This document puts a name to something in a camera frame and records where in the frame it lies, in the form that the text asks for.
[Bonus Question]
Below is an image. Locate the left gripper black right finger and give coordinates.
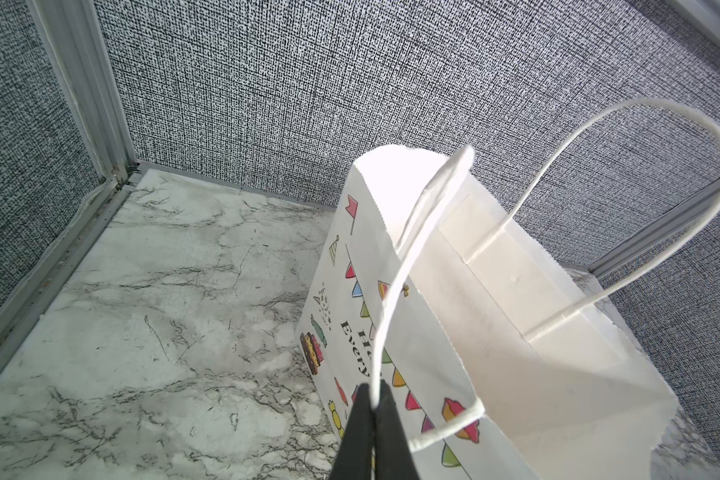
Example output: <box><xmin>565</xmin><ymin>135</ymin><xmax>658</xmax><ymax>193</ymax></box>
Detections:
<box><xmin>374</xmin><ymin>380</ymin><xmax>419</xmax><ymax>480</ymax></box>

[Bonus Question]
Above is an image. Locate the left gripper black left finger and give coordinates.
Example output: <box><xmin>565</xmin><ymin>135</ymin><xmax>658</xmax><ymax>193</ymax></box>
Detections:
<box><xmin>328</xmin><ymin>384</ymin><xmax>375</xmax><ymax>480</ymax></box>

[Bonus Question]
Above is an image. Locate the white printed paper bag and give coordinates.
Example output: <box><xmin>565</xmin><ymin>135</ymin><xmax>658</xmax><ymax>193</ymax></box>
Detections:
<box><xmin>295</xmin><ymin>97</ymin><xmax>720</xmax><ymax>480</ymax></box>

